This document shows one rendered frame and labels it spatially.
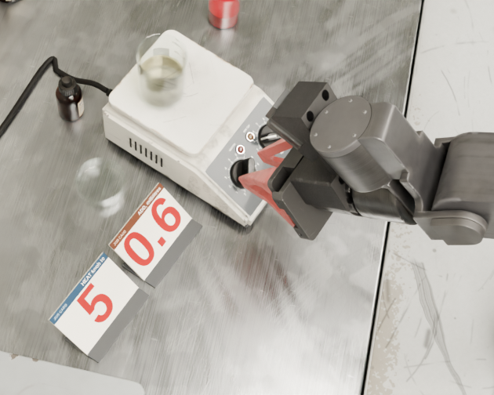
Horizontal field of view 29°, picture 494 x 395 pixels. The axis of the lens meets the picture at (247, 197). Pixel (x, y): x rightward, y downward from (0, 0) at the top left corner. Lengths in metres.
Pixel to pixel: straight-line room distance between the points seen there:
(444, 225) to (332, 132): 0.12
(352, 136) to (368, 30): 0.48
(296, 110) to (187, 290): 0.31
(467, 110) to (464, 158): 0.41
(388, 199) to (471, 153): 0.08
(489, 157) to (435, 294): 0.33
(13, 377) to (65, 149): 0.27
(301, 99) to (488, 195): 0.17
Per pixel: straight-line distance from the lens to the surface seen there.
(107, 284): 1.00
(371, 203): 0.81
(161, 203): 1.03
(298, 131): 0.80
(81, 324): 0.99
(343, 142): 0.75
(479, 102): 1.20
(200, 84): 1.04
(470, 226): 0.76
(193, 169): 1.01
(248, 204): 1.03
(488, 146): 0.78
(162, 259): 1.03
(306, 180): 0.83
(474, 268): 1.09
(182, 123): 1.01
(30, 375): 1.00
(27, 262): 1.05
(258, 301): 1.03
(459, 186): 0.76
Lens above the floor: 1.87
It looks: 64 degrees down
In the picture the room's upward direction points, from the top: 12 degrees clockwise
